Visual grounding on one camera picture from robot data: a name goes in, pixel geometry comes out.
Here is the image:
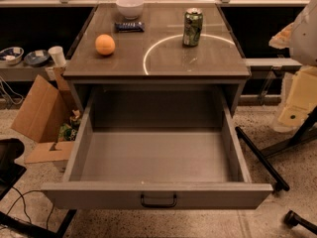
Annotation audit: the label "green soda can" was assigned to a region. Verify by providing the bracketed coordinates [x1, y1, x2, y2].
[182, 8, 203, 47]

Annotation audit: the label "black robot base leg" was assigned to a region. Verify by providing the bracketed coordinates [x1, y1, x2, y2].
[235, 106, 317, 191]

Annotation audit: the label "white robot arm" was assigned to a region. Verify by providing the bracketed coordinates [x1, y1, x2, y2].
[268, 0, 317, 133]

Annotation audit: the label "grey drawer cabinet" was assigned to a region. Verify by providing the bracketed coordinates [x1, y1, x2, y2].
[63, 1, 250, 109]

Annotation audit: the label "open grey top drawer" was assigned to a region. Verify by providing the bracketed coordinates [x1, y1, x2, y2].
[41, 84, 274, 211]

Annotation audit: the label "orange fruit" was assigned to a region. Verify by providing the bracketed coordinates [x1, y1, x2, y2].
[95, 35, 116, 56]

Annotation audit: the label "green snack bags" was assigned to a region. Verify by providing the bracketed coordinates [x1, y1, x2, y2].
[57, 110, 81, 142]

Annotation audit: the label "brown cardboard box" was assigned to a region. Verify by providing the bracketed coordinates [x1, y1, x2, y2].
[11, 67, 79, 170]

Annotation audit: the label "white paper cup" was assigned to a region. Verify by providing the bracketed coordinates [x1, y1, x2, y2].
[49, 46, 66, 67]

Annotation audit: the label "blue patterned bowl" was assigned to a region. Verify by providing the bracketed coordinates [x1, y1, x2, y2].
[24, 50, 50, 67]

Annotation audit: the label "black chair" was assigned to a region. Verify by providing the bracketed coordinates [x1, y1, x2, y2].
[0, 138, 26, 200]

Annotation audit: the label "blue white bowl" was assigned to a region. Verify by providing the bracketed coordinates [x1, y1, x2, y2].
[0, 47, 24, 65]

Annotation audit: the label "black caster wheel leg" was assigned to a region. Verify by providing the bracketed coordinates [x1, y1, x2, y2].
[284, 210, 317, 235]

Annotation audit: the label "black drawer handle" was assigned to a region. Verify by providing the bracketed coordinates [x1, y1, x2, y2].
[140, 194, 177, 208]

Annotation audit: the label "black floor cable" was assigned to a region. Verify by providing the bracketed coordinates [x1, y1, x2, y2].
[0, 189, 55, 231]

